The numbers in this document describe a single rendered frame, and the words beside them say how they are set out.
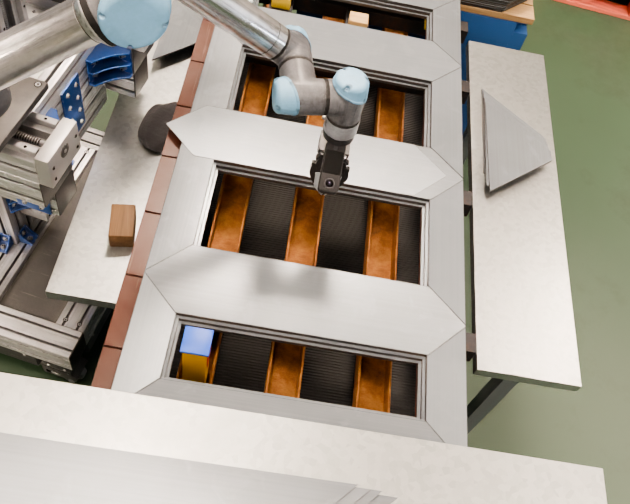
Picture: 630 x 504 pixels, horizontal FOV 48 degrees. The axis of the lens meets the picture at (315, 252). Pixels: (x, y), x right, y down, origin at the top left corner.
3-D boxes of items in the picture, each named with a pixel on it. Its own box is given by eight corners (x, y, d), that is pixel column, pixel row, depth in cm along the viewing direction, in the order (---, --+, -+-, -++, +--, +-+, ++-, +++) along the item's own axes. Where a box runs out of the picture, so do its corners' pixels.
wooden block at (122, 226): (112, 215, 186) (111, 203, 182) (136, 215, 187) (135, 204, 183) (109, 247, 180) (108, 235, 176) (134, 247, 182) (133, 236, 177)
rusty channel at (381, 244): (405, 21, 250) (409, 10, 245) (380, 506, 156) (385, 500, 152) (383, 17, 249) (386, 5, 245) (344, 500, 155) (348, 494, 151)
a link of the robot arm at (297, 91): (268, 84, 153) (318, 86, 155) (273, 123, 147) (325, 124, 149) (272, 56, 146) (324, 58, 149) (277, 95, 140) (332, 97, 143)
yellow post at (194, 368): (208, 372, 166) (211, 334, 150) (204, 392, 163) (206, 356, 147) (186, 368, 166) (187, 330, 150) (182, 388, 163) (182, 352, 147)
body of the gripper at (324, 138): (347, 152, 170) (358, 116, 160) (344, 180, 165) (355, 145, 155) (316, 146, 169) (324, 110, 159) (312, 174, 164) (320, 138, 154)
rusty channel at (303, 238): (346, 10, 248) (349, -3, 244) (285, 491, 154) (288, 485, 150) (324, 5, 248) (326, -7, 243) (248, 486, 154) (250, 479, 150)
